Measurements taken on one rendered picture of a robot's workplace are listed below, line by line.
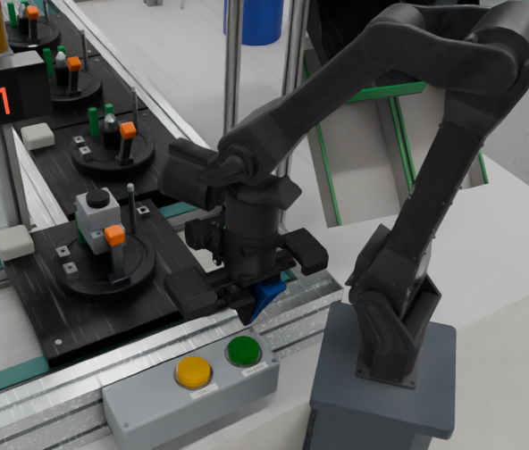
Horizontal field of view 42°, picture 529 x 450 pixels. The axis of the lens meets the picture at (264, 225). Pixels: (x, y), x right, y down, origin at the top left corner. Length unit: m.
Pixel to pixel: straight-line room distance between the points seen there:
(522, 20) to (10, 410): 0.66
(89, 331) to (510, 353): 0.61
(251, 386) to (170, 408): 0.11
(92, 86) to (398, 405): 0.89
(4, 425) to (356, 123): 0.64
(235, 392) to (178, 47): 1.14
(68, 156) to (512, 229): 0.80
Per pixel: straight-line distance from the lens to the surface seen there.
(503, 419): 1.02
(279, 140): 0.63
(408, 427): 0.73
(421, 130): 1.15
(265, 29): 1.83
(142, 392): 0.84
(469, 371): 1.06
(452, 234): 1.28
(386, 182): 1.07
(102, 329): 0.90
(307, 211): 1.26
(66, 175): 1.16
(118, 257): 0.89
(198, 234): 0.77
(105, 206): 0.89
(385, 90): 0.94
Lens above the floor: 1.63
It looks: 39 degrees down
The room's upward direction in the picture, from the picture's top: 5 degrees clockwise
